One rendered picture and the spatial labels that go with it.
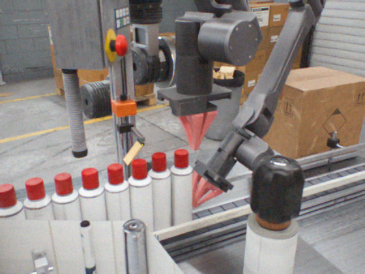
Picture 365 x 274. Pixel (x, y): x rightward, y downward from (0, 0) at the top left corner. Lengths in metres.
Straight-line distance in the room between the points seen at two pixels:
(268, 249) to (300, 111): 0.69
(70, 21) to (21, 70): 5.63
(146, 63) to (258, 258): 0.93
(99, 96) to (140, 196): 1.10
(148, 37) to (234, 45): 0.94
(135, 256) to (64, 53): 0.38
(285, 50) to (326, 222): 0.47
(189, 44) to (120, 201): 0.39
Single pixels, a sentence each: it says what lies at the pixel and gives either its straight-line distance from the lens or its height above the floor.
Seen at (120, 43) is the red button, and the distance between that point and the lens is 0.71.
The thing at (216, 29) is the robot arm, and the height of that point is 1.38.
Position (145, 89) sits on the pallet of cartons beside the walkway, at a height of 0.22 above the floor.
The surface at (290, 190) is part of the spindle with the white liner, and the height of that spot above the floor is 1.15.
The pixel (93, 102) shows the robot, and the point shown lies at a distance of 1.83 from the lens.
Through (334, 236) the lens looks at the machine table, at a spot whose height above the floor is 0.83.
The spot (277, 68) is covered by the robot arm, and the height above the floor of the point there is 1.24.
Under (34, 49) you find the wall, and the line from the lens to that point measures 6.34.
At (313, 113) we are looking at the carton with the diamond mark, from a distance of 1.29.
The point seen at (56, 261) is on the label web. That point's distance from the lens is 0.74.
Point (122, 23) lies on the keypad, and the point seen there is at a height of 1.36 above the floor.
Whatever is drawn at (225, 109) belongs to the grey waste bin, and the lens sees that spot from 3.52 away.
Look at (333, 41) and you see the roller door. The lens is 5.64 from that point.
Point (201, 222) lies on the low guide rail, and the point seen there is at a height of 0.91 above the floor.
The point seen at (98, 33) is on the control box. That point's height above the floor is 1.35.
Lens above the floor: 1.44
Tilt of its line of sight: 24 degrees down
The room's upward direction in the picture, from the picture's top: straight up
